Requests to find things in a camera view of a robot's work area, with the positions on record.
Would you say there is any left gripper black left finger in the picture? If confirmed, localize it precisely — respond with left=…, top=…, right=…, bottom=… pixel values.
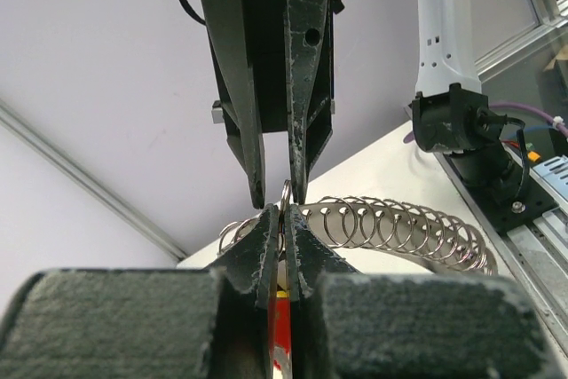
left=1, top=205, right=279, bottom=378

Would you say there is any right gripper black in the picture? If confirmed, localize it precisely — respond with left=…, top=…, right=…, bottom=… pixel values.
left=201, top=0, right=344, bottom=209

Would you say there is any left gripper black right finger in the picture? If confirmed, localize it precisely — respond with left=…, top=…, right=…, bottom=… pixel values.
left=283, top=206, right=564, bottom=378

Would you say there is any red key tag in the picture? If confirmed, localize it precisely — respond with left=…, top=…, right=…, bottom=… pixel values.
left=265, top=178, right=296, bottom=379

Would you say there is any metal keyring holder with rings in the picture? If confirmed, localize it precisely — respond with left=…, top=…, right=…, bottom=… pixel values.
left=275, top=196, right=498, bottom=282

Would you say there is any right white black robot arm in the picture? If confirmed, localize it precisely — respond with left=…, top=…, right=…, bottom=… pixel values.
left=179, top=0, right=529, bottom=209

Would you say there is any aluminium mounting rail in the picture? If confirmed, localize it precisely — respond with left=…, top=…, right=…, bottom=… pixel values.
left=436, top=154, right=567, bottom=351

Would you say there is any left aluminium frame post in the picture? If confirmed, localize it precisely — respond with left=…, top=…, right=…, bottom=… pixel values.
left=1, top=99, right=190, bottom=262

